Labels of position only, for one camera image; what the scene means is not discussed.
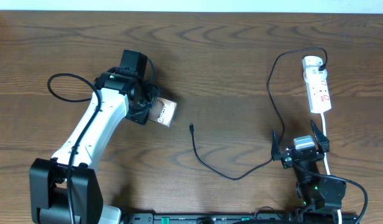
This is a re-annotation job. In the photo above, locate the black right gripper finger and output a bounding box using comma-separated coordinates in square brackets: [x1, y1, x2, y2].
[310, 120, 330, 153]
[271, 130, 281, 161]

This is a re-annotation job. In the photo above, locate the black USB charging cable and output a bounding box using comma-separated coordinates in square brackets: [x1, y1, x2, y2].
[189, 47, 328, 181]

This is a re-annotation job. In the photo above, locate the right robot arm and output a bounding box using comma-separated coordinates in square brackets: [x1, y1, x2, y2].
[271, 121, 346, 223]

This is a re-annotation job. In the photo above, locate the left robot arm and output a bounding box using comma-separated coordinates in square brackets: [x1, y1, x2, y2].
[29, 50, 160, 224]

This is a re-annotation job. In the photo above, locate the white USB charger plug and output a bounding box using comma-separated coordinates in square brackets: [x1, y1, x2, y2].
[303, 67, 328, 83]

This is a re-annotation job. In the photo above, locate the white power strip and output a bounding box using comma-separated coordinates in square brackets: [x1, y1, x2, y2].
[302, 55, 331, 114]

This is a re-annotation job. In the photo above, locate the white power strip cord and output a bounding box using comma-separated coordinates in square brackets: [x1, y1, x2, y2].
[320, 112, 343, 224]

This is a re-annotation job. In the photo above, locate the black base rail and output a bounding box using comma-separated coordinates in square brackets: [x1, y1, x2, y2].
[121, 212, 359, 224]

